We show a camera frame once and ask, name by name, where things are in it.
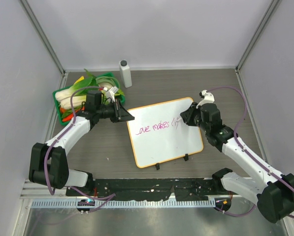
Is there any bok choy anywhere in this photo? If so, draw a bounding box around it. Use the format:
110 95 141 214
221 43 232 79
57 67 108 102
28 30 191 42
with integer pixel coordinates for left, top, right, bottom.
55 76 98 110

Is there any green plastic tray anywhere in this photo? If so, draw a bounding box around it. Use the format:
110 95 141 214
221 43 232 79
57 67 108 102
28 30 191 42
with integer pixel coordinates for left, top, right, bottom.
53 71 125 125

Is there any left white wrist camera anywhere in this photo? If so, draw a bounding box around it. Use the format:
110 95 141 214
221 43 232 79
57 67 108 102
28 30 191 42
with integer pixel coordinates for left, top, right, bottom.
103 87 119 102

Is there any green onion bundle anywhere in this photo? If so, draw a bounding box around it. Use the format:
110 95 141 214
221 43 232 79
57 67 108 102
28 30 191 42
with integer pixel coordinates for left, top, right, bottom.
96 76 120 89

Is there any white bottle grey cap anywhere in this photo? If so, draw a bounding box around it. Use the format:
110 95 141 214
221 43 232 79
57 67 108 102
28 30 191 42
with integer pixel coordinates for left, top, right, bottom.
119 60 132 88

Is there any orange framed whiteboard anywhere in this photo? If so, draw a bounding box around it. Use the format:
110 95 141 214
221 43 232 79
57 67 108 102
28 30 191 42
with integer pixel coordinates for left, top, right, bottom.
127 97 203 168

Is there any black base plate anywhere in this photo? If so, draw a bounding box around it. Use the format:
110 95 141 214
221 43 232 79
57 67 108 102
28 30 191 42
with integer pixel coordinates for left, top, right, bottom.
80 178 230 202

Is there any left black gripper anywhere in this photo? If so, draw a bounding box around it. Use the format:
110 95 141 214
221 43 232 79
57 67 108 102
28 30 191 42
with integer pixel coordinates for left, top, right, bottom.
97 99 134 123

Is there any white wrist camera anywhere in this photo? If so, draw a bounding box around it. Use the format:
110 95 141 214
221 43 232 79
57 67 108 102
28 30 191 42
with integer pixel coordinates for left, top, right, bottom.
196 90 215 109
103 87 119 102

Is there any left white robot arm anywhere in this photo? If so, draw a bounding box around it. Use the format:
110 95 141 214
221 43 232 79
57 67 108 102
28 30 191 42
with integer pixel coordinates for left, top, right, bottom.
29 90 134 196

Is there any orange carrot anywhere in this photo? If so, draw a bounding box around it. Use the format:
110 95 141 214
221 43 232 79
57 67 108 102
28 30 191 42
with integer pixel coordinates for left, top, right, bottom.
60 108 73 122

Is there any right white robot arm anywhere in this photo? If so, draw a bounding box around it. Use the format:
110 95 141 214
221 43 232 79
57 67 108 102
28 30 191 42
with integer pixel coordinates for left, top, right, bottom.
180 102 294 223

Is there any white slotted cable duct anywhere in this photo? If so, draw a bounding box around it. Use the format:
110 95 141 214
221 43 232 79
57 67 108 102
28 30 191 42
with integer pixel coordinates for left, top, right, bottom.
31 198 215 209

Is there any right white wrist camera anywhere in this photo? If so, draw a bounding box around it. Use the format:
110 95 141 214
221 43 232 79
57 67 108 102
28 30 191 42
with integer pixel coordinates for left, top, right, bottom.
196 90 215 109

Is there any right black whiteboard foot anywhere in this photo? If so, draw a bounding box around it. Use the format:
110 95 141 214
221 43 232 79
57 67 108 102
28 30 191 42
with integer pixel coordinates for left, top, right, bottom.
183 154 189 161

